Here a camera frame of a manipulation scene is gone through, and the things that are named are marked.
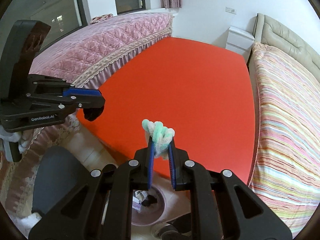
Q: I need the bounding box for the pink quilted bed cover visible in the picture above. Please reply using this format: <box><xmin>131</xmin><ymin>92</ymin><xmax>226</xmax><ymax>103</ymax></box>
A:
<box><xmin>1</xmin><ymin>12</ymin><xmax>173</xmax><ymax>218</ymax></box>

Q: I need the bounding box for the beige leather headboard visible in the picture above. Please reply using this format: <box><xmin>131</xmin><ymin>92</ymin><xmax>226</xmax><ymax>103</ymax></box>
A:
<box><xmin>253</xmin><ymin>13</ymin><xmax>319</xmax><ymax>80</ymax></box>

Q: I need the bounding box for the red table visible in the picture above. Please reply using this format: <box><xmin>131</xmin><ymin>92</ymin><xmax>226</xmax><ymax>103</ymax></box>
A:
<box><xmin>76</xmin><ymin>37</ymin><xmax>255</xmax><ymax>183</ymax></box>

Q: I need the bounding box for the dark trouser leg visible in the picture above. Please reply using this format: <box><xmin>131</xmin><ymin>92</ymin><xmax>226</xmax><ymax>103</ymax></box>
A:
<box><xmin>32</xmin><ymin>146</ymin><xmax>94</xmax><ymax>220</ymax></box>

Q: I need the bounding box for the dark window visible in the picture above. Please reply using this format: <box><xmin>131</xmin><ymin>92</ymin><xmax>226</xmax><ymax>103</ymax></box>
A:
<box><xmin>1</xmin><ymin>0</ymin><xmax>146</xmax><ymax>50</ymax></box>

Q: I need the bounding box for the white wall socket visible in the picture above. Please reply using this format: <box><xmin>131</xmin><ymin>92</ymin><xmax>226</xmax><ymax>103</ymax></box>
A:
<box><xmin>225</xmin><ymin>7</ymin><xmax>236</xmax><ymax>15</ymax></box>

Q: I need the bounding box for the pink trash bin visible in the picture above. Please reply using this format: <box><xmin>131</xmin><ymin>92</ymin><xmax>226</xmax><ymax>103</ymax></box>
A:
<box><xmin>131</xmin><ymin>185</ymin><xmax>166</xmax><ymax>226</ymax></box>

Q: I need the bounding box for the white paper medicine box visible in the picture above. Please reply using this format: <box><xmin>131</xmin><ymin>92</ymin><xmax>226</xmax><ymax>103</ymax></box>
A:
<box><xmin>133</xmin><ymin>190</ymin><xmax>148</xmax><ymax>204</ymax></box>

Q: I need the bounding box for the black right shoe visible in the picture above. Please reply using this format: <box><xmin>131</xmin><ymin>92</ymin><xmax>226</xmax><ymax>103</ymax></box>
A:
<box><xmin>151</xmin><ymin>213</ymin><xmax>192</xmax><ymax>239</ymax></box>

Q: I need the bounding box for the striped bed sheet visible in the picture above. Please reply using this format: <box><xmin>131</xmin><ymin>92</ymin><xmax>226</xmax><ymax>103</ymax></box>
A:
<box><xmin>249</xmin><ymin>43</ymin><xmax>319</xmax><ymax>236</ymax></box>

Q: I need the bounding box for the white nightstand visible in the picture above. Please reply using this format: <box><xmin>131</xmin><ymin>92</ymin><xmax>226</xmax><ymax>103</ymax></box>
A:
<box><xmin>225</xmin><ymin>27</ymin><xmax>254</xmax><ymax>62</ymax></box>

